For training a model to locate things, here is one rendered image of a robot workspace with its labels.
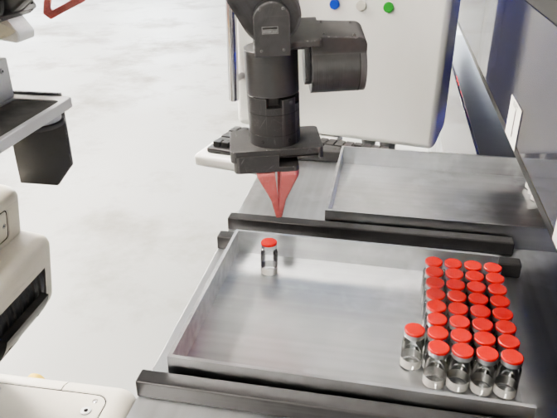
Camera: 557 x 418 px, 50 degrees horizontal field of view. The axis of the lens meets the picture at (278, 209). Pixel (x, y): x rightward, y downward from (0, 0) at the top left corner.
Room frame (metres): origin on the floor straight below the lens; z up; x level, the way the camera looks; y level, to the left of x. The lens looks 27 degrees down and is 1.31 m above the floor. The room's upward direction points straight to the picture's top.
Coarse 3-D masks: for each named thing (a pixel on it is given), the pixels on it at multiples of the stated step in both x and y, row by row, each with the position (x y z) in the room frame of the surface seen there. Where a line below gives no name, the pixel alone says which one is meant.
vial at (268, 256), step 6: (276, 246) 0.65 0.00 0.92; (264, 252) 0.64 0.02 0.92; (270, 252) 0.64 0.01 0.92; (276, 252) 0.64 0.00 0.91; (264, 258) 0.64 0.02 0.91; (270, 258) 0.64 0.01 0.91; (276, 258) 0.64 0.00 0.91; (264, 264) 0.64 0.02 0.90; (270, 264) 0.64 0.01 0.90; (276, 264) 0.64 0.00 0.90; (264, 270) 0.64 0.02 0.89; (270, 270) 0.64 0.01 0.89; (276, 270) 0.64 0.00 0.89
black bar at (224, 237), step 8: (224, 232) 0.72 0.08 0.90; (232, 232) 0.72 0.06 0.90; (224, 240) 0.71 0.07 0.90; (224, 248) 0.71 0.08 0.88; (504, 264) 0.64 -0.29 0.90; (512, 264) 0.64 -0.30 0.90; (520, 264) 0.64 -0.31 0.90; (504, 272) 0.64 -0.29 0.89; (512, 272) 0.64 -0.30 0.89; (520, 272) 0.64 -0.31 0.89
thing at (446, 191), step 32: (352, 160) 1.01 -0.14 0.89; (384, 160) 1.00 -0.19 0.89; (416, 160) 0.99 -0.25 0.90; (448, 160) 0.98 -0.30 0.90; (480, 160) 0.97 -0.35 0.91; (512, 160) 0.96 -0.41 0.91; (352, 192) 0.89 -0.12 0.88; (384, 192) 0.89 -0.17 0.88; (416, 192) 0.89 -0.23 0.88; (448, 192) 0.89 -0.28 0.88; (480, 192) 0.89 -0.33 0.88; (512, 192) 0.89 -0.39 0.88; (384, 224) 0.75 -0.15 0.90; (416, 224) 0.74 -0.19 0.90; (448, 224) 0.73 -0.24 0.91; (480, 224) 0.72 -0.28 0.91; (512, 224) 0.78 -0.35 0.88; (544, 224) 0.78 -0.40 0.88
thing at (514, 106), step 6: (516, 102) 0.84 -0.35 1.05; (510, 108) 0.88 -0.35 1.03; (516, 108) 0.83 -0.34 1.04; (510, 114) 0.87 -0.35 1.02; (516, 114) 0.82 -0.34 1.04; (510, 120) 0.86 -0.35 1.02; (516, 120) 0.82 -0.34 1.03; (510, 126) 0.85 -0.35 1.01; (516, 126) 0.81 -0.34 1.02; (510, 132) 0.84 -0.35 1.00; (516, 132) 0.80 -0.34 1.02; (510, 138) 0.84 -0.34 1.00; (516, 138) 0.80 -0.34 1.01
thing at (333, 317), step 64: (256, 256) 0.69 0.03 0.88; (320, 256) 0.68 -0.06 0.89; (384, 256) 0.66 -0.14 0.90; (448, 256) 0.65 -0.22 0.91; (192, 320) 0.51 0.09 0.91; (256, 320) 0.55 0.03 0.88; (320, 320) 0.55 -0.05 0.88; (384, 320) 0.55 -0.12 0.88; (256, 384) 0.43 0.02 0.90; (320, 384) 0.42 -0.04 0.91; (384, 384) 0.41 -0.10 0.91
